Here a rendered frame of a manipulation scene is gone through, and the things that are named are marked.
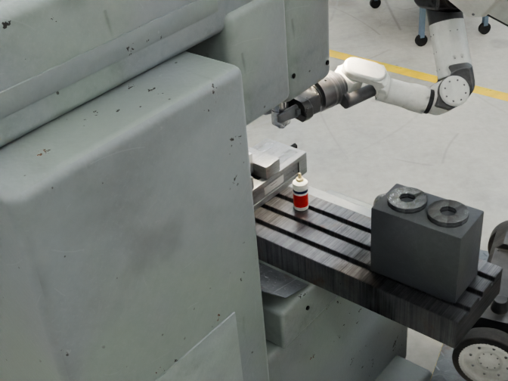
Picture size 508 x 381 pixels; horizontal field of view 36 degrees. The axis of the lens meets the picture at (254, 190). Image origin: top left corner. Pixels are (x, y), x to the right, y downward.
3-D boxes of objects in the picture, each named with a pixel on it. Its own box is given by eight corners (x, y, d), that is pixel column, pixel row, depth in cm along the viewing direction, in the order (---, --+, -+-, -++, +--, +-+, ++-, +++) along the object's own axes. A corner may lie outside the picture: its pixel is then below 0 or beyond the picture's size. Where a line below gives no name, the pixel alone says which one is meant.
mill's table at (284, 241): (145, 151, 257) (142, 130, 253) (500, 292, 188) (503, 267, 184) (92, 184, 243) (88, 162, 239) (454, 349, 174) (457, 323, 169)
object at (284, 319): (294, 209, 244) (292, 178, 237) (390, 248, 224) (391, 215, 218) (185, 298, 213) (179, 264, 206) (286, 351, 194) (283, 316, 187)
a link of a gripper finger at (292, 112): (276, 112, 186) (295, 103, 189) (277, 124, 188) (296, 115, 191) (280, 114, 185) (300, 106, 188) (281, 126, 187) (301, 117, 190)
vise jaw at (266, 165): (240, 154, 222) (238, 142, 220) (280, 170, 213) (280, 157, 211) (226, 163, 218) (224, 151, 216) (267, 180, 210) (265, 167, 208)
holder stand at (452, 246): (394, 244, 194) (396, 177, 183) (477, 274, 182) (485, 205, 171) (370, 271, 186) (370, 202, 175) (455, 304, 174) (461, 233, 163)
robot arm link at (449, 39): (469, 106, 209) (454, 26, 209) (487, 100, 196) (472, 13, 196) (428, 114, 208) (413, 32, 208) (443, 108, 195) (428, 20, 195)
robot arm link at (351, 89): (320, 66, 195) (354, 52, 200) (310, 94, 203) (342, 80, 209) (348, 97, 191) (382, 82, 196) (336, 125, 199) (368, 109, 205)
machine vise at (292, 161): (267, 157, 233) (265, 125, 227) (308, 171, 224) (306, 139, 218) (186, 213, 212) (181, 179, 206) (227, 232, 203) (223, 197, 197)
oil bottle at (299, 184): (299, 201, 213) (298, 167, 206) (311, 205, 210) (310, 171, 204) (290, 208, 210) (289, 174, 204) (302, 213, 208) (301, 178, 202)
